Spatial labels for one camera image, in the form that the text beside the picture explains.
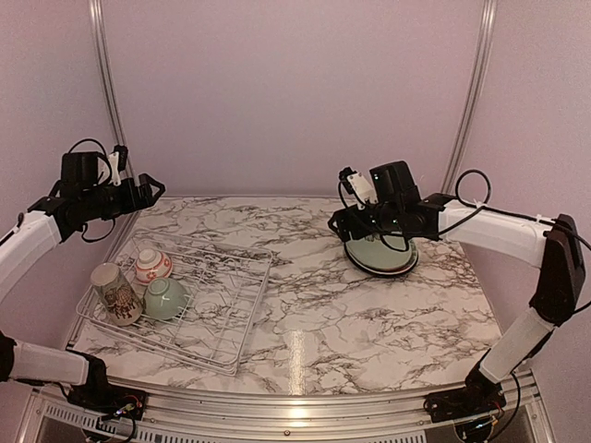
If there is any black red plate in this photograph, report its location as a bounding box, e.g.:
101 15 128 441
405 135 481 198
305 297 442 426
350 244 419 278

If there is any front aluminium rail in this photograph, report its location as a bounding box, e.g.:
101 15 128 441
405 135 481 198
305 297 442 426
18 374 555 442

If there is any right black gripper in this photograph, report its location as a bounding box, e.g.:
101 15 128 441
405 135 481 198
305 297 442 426
328 200 402 242

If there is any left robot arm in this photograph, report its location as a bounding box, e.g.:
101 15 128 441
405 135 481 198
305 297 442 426
1 146 165 411

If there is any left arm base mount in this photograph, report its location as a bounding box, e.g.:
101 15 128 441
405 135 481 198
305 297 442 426
66 351 147 420

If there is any right aluminium frame post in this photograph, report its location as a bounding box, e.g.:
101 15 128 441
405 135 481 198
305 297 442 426
440 0 498 194

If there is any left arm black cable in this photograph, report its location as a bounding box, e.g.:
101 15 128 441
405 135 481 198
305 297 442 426
64 138 116 242

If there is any white red small bowl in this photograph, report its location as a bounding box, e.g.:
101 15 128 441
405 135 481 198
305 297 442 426
135 248 173 285

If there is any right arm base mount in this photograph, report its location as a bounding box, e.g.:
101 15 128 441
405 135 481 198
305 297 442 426
423 365 507 423

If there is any left aluminium frame post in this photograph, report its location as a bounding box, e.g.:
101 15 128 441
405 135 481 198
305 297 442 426
87 0 142 204

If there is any small pale green cup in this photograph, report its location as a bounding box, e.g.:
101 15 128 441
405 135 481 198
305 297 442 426
144 278 189 320

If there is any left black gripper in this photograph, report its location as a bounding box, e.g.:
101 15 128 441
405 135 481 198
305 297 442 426
79 173 164 220

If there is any patterned beige tall cup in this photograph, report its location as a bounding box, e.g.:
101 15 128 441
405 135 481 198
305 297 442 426
90 262 143 327

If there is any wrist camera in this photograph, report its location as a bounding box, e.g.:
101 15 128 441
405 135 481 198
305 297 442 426
338 167 378 206
107 145 128 186

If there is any white wire dish rack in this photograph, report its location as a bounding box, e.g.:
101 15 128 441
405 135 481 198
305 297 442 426
77 229 273 376

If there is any aluminium frame post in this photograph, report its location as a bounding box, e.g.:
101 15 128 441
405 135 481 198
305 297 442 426
440 0 498 194
87 0 142 204

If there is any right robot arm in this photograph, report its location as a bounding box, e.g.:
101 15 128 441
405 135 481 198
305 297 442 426
328 161 590 413

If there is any pale green plate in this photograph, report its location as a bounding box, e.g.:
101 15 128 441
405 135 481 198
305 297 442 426
344 235 416 274

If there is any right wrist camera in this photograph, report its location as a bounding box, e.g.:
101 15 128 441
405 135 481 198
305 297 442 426
338 167 378 206

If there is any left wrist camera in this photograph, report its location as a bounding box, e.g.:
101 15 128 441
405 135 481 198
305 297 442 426
107 145 128 186

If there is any large white plate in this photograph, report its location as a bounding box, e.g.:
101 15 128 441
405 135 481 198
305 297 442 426
346 242 416 275

